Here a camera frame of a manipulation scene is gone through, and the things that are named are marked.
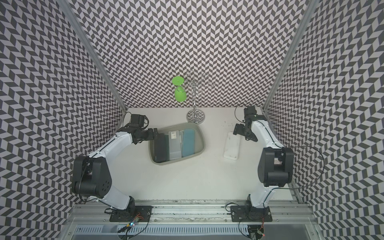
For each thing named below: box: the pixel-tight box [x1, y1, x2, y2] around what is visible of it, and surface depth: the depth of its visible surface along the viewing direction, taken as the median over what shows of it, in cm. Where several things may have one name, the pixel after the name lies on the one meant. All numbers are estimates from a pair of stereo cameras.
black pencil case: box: [154, 133, 166, 163], surface depth 93 cm
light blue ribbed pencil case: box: [182, 128, 195, 158], surface depth 101 cm
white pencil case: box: [223, 131, 241, 161], surface depth 96 cm
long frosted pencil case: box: [168, 130, 182, 160], surface depth 96 cm
